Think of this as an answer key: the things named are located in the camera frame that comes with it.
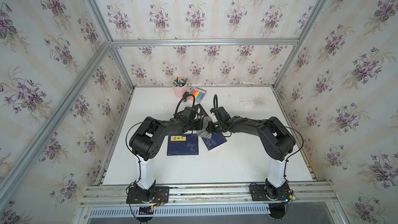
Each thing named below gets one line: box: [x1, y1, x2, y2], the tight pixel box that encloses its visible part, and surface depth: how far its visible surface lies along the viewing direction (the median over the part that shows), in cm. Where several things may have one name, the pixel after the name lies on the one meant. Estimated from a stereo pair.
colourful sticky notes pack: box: [189, 87, 207, 104], surface depth 117 cm
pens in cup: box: [172, 76, 189, 88], surface depth 110 cm
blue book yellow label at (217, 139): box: [201, 132, 228, 151], surface depth 92 cm
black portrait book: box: [193, 103, 209, 119], surface depth 106 cm
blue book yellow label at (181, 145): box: [166, 133, 199, 157], surface depth 91 cm
